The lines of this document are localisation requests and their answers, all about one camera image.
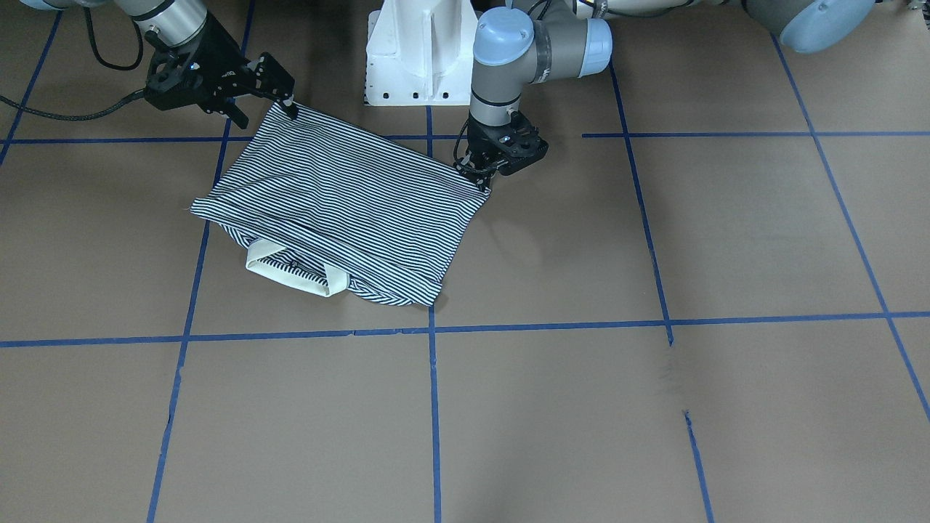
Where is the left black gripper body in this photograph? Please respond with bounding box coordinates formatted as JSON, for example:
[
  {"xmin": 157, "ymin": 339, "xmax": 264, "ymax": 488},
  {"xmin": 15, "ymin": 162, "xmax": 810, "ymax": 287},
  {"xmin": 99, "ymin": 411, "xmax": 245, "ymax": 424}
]
[{"xmin": 455, "ymin": 111, "xmax": 549, "ymax": 179}]

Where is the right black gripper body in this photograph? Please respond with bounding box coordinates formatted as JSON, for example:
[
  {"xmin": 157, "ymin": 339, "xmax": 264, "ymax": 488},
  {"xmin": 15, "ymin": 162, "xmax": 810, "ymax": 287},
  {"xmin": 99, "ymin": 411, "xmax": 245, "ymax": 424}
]
[{"xmin": 144, "ymin": 15, "xmax": 270, "ymax": 115}]

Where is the striped polo shirt white collar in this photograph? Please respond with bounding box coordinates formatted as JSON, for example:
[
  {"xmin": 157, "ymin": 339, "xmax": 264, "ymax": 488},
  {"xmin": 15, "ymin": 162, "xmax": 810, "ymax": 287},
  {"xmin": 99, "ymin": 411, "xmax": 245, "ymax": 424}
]
[{"xmin": 190, "ymin": 105, "xmax": 490, "ymax": 306}]

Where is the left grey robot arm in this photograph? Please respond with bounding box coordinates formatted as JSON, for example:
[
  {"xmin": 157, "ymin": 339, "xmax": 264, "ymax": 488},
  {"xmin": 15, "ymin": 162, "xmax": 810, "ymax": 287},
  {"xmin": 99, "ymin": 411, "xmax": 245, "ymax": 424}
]
[{"xmin": 453, "ymin": 1, "xmax": 874, "ymax": 192}]

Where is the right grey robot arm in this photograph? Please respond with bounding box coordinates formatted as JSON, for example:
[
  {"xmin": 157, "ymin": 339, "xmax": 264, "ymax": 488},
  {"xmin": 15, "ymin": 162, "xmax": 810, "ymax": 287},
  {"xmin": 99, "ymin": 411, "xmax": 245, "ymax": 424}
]
[{"xmin": 2, "ymin": 1, "xmax": 299, "ymax": 129}]

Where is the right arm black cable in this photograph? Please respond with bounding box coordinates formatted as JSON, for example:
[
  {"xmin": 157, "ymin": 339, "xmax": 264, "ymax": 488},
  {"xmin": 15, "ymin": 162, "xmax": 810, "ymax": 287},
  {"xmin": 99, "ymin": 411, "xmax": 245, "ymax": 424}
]
[{"xmin": 0, "ymin": 7, "xmax": 150, "ymax": 123}]

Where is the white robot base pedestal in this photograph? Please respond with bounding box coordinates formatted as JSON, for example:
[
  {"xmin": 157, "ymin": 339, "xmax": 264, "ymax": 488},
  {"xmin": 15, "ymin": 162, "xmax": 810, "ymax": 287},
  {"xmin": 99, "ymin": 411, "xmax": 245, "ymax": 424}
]
[{"xmin": 363, "ymin": 1, "xmax": 478, "ymax": 107}]

